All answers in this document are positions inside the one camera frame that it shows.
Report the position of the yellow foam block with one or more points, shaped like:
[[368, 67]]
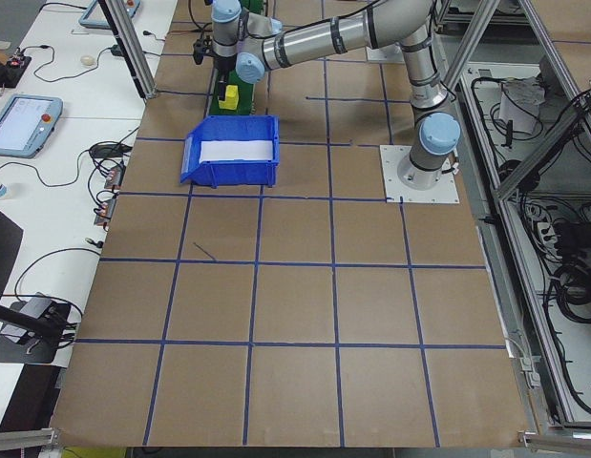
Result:
[[232, 99]]

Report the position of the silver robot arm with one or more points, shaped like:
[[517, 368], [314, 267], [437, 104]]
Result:
[[323, 40]]

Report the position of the green conveyor belt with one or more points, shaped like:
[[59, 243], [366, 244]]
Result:
[[245, 102]]

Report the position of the blue plastic storage bin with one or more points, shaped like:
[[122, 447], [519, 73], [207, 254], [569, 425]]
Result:
[[228, 174]]

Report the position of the black power adapter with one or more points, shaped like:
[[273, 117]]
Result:
[[117, 50]]

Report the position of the black power brick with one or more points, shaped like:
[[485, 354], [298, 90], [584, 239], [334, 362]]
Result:
[[109, 150]]

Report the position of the cream round puck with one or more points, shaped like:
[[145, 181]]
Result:
[[88, 60]]

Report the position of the small usb hub board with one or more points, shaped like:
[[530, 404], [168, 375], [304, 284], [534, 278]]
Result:
[[106, 212], [114, 177]]

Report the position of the blue grey teach pendant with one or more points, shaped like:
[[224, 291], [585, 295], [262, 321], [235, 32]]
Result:
[[92, 16], [18, 124]]

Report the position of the black electronics box with lights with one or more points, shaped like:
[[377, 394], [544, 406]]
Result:
[[20, 64]]

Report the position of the black flat panel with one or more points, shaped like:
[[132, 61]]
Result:
[[1, 253]]

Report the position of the silver metal box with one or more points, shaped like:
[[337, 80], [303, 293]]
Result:
[[37, 305]]

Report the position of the white power strip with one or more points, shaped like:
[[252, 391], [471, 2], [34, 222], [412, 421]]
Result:
[[545, 231]]

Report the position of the black power supply box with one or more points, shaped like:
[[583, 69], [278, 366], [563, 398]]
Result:
[[569, 236]]

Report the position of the aluminium profile bar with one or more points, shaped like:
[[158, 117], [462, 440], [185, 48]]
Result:
[[23, 436], [562, 438]]

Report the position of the aluminium upright post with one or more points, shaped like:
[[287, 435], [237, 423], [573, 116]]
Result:
[[132, 52]]

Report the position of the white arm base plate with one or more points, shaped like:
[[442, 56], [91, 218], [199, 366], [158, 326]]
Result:
[[395, 191], [386, 53]]

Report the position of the white box in frame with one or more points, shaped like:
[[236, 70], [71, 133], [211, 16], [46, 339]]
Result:
[[519, 112]]

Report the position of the V-shaped metal bar frame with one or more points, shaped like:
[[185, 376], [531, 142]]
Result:
[[538, 157]]

